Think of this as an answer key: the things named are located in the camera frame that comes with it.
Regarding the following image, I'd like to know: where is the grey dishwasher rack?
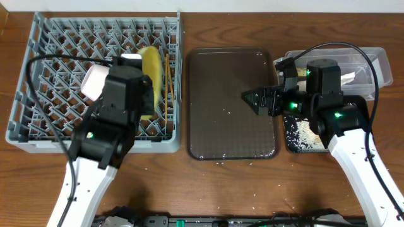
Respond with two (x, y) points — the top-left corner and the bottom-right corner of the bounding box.
(5, 13), (182, 153)

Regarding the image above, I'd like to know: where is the black food waste tray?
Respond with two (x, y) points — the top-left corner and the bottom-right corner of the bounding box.
(280, 92), (369, 154)

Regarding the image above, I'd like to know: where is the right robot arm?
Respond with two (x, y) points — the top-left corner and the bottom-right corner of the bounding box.
(241, 58), (403, 226)

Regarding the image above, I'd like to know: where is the crumpled white paper napkin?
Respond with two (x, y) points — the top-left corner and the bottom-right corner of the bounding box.
(341, 73), (355, 86)

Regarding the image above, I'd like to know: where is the clear plastic waste bin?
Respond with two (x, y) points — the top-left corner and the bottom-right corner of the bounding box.
(274, 47), (394, 101)

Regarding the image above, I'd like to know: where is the dark brown serving tray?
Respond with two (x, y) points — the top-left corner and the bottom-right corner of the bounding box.
(186, 47), (280, 161)

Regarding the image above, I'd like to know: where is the pile of rice and nuts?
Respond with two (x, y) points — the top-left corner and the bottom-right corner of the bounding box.
(283, 116), (328, 153)

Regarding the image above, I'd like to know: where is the black rail at table edge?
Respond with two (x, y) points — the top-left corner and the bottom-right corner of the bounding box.
(91, 206), (367, 227)

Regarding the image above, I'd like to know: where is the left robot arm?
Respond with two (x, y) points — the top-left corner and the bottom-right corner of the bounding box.
(47, 54), (157, 226)

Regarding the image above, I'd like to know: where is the white small bowl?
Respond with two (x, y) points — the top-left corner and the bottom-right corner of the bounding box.
(80, 64), (109, 101)

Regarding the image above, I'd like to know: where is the yellow round plate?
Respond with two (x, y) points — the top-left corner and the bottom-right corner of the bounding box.
(138, 46), (163, 110)

